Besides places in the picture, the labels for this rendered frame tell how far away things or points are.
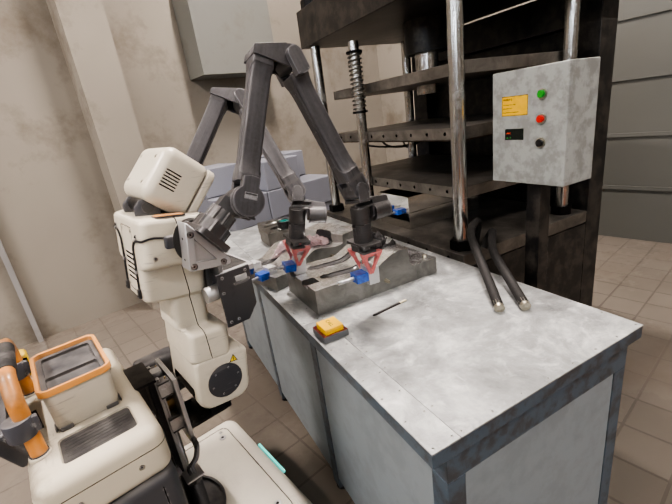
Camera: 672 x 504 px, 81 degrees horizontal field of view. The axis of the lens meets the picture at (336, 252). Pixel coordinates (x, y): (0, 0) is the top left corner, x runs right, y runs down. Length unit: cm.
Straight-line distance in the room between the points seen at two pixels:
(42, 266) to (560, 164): 363
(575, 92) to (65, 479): 169
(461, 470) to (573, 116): 114
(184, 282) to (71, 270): 287
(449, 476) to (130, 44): 384
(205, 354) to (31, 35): 318
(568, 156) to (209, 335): 128
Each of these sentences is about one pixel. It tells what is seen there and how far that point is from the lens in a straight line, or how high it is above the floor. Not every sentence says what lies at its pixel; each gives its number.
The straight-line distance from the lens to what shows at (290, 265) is 139.
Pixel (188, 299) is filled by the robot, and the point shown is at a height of 99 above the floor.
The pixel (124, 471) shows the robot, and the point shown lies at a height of 75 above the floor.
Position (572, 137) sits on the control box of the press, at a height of 123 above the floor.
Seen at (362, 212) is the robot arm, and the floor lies 114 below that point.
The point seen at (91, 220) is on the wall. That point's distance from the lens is 392.
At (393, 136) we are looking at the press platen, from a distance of 211.
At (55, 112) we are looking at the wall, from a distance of 389.
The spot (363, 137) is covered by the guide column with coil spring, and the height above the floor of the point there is 127.
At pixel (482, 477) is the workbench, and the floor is 62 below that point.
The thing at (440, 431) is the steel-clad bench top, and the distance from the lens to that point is 87.
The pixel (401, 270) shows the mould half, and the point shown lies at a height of 86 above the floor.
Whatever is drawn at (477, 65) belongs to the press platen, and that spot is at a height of 151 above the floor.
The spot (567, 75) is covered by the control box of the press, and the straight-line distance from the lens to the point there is 154.
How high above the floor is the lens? 141
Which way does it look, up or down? 19 degrees down
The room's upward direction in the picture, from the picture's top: 8 degrees counter-clockwise
